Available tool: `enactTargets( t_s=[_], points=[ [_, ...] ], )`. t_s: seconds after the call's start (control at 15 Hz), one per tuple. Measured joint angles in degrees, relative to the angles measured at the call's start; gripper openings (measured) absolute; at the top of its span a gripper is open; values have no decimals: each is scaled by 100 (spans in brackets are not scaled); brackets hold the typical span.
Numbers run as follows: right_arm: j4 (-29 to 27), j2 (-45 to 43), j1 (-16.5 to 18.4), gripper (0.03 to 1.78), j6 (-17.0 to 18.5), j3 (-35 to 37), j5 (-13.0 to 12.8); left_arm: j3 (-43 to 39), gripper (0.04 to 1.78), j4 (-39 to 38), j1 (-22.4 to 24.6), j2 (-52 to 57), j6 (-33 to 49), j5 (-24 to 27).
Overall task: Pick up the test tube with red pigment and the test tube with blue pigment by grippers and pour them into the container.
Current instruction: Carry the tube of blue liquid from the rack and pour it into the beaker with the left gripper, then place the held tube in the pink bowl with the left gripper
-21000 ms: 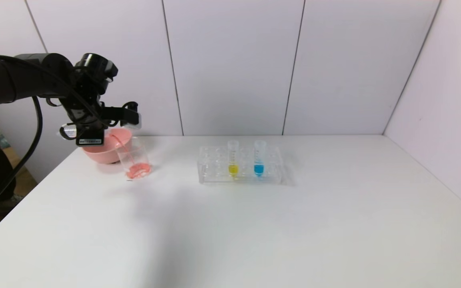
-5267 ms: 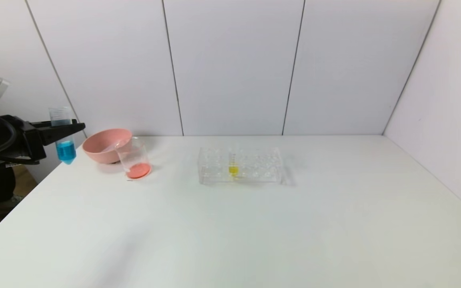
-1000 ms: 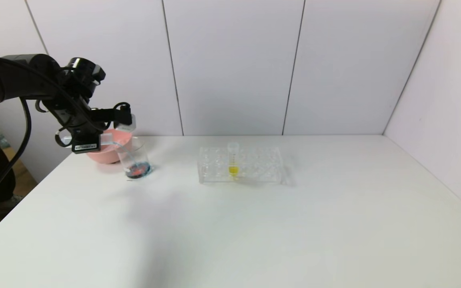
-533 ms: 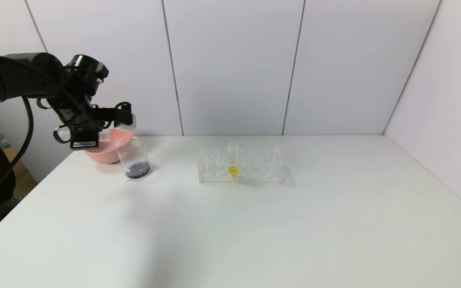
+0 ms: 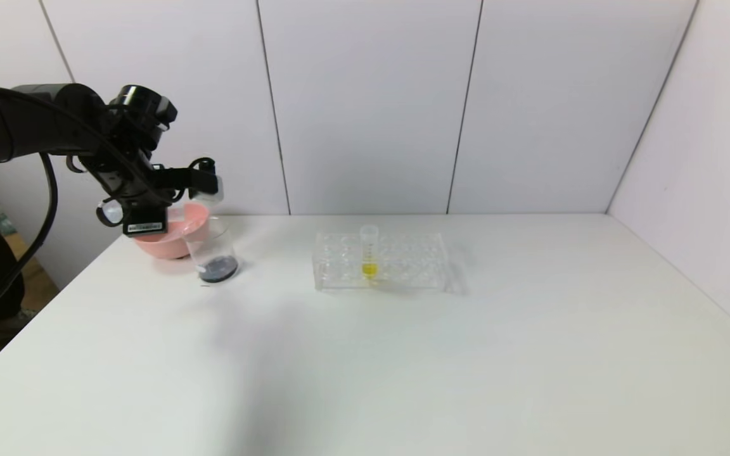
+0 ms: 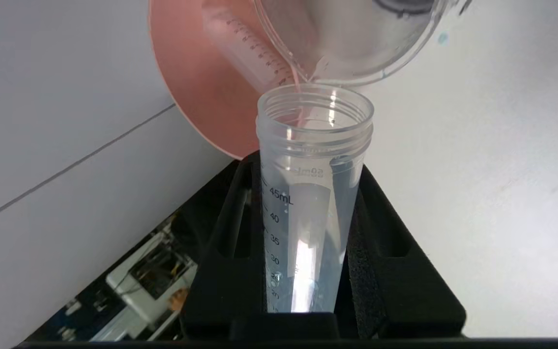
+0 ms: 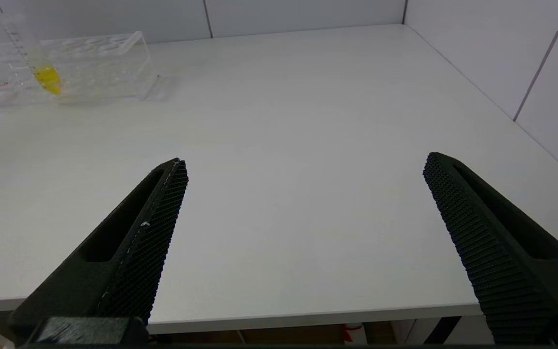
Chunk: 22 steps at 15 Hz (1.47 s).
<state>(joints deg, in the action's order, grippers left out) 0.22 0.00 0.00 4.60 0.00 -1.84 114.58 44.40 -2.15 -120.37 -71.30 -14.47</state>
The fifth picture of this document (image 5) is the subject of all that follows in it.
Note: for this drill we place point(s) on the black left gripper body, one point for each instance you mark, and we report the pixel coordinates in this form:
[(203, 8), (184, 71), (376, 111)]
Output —
[(145, 226)]

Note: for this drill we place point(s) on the test tube with blue pigment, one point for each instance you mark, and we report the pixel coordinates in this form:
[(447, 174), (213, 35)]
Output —
[(111, 212)]

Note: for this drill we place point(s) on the orange and black left arm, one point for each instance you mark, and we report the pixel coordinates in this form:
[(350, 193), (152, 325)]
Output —
[(23, 120)]

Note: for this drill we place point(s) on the test tube with yellow pigment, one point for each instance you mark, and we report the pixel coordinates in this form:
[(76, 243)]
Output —
[(369, 269)]

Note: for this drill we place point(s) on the clear acrylic tube rack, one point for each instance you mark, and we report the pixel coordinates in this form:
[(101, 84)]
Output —
[(409, 266)]

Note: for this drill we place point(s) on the pink plastic bowl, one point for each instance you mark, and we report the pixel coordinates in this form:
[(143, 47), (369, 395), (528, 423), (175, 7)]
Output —
[(175, 244)]

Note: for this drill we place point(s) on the clear glass beaker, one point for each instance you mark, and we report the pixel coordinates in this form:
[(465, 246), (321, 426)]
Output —
[(218, 269)]

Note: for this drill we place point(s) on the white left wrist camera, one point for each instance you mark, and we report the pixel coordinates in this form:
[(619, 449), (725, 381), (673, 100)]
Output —
[(203, 180)]

